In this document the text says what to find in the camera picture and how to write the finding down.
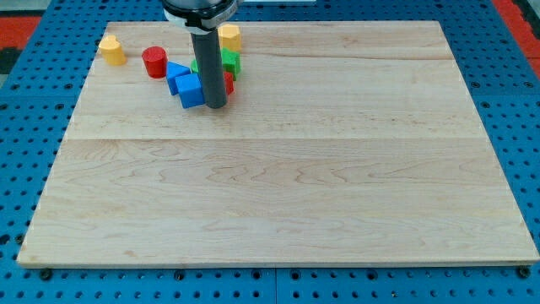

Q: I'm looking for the black robot arm flange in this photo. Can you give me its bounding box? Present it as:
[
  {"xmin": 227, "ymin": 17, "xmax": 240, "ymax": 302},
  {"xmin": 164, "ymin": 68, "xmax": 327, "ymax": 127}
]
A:
[{"xmin": 161, "ymin": 0, "xmax": 243, "ymax": 35}]

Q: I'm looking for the yellow heart block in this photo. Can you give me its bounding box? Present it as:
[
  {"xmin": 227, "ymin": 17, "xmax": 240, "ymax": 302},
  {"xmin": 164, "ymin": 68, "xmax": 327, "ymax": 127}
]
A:
[{"xmin": 98, "ymin": 35, "xmax": 127, "ymax": 66}]

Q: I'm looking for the light wooden board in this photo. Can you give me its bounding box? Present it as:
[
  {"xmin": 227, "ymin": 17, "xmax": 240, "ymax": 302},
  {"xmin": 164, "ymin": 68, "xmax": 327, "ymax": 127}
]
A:
[{"xmin": 18, "ymin": 21, "xmax": 539, "ymax": 269}]

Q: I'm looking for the red block behind rod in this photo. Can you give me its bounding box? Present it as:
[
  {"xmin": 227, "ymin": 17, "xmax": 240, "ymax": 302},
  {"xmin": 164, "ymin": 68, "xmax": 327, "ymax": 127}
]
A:
[{"xmin": 224, "ymin": 72, "xmax": 235, "ymax": 95}]

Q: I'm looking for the green star block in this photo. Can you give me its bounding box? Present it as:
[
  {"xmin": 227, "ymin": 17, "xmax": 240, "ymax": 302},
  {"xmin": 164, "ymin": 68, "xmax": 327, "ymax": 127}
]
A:
[{"xmin": 221, "ymin": 48, "xmax": 241, "ymax": 81}]

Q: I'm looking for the blue cube block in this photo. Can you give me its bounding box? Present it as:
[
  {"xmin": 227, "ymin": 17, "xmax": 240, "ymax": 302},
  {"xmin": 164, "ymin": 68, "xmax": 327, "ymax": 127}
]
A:
[{"xmin": 175, "ymin": 73, "xmax": 205, "ymax": 109}]

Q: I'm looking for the green block behind rod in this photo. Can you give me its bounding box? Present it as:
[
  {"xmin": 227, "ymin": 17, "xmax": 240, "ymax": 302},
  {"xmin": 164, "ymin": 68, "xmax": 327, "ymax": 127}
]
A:
[{"xmin": 191, "ymin": 59, "xmax": 199, "ymax": 73}]

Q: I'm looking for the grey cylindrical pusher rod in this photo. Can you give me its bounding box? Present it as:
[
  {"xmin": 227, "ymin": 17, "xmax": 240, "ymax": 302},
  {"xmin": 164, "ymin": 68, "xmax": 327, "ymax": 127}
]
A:
[{"xmin": 192, "ymin": 29, "xmax": 227, "ymax": 109}]

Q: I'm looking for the yellow hexagon block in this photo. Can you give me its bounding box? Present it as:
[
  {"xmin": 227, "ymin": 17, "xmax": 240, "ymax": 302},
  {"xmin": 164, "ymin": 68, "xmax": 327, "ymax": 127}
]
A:
[{"xmin": 218, "ymin": 24, "xmax": 242, "ymax": 52}]

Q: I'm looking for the blue triangle block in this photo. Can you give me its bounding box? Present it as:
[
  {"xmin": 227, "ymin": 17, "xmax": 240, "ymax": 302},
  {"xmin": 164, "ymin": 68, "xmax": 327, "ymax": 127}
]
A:
[{"xmin": 166, "ymin": 62, "xmax": 191, "ymax": 95}]

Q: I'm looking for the red cylinder block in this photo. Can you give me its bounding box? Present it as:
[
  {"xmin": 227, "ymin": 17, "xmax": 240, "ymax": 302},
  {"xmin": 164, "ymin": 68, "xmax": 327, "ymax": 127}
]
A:
[{"xmin": 142, "ymin": 46, "xmax": 168, "ymax": 79}]

